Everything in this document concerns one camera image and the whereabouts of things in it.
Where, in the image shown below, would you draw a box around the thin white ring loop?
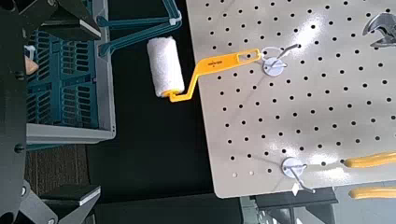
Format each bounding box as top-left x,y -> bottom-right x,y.
261,46 -> 284,63

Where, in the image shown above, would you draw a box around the beige perforated pegboard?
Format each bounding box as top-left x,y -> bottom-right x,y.
185,0 -> 396,199

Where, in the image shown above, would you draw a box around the white paint roller yellow handle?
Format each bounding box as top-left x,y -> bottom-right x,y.
146,35 -> 262,104

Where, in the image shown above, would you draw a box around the chrome adjustable wrench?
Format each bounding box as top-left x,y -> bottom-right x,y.
361,12 -> 396,49

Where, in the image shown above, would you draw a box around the small peach triangular piece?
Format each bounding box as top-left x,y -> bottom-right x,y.
25,59 -> 40,76

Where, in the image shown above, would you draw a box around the teal crate handle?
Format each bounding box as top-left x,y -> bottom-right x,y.
98,21 -> 184,59
95,0 -> 183,32

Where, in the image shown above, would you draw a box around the small white hook tag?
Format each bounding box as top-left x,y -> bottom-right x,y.
290,182 -> 302,197

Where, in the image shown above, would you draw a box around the grey crate teal bottom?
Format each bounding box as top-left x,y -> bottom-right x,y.
23,0 -> 117,152

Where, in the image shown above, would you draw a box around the black pegboard stand frame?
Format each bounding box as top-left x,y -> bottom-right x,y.
239,186 -> 339,224

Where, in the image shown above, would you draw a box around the white zip tie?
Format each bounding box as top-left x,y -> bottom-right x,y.
24,45 -> 36,60
169,10 -> 183,26

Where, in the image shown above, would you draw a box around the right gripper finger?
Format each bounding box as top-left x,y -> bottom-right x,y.
17,181 -> 102,224
15,0 -> 102,41

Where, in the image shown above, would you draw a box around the metal pegboard hook round base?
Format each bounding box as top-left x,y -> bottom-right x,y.
262,43 -> 303,77
280,157 -> 317,194

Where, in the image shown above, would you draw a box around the yellow handled pliers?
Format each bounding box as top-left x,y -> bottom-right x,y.
340,150 -> 396,201

